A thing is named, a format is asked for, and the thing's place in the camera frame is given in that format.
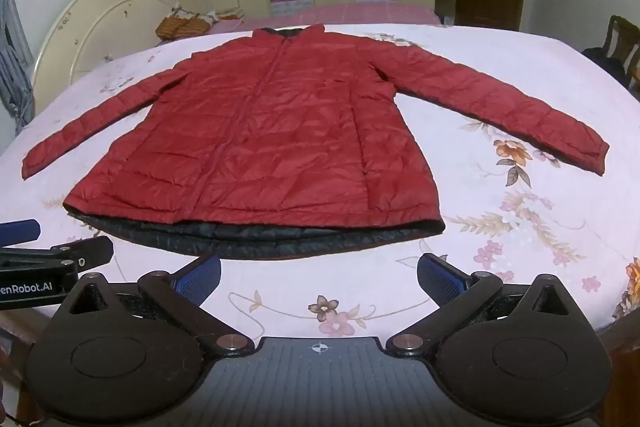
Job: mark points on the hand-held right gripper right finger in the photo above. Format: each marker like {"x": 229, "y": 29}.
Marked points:
{"x": 440, "y": 278}

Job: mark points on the floral white bed sheet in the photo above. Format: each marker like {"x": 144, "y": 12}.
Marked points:
{"x": 500, "y": 227}

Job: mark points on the dark bag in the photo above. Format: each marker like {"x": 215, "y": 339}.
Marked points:
{"x": 602, "y": 64}

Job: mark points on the wooden chair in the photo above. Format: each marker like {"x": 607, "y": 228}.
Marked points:
{"x": 622, "y": 42}

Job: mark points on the cream round headboard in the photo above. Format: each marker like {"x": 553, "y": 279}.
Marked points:
{"x": 100, "y": 22}

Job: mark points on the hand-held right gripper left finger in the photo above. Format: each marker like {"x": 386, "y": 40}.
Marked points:
{"x": 199, "y": 281}

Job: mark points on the red quilted jacket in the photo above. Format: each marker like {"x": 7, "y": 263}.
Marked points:
{"x": 280, "y": 132}

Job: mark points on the orange woven bag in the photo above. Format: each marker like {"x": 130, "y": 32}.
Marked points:
{"x": 177, "y": 26}

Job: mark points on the grey curtain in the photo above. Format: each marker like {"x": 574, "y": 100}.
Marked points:
{"x": 12, "y": 57}

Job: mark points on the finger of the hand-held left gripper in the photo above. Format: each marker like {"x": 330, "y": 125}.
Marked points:
{"x": 87, "y": 254}
{"x": 17, "y": 232}

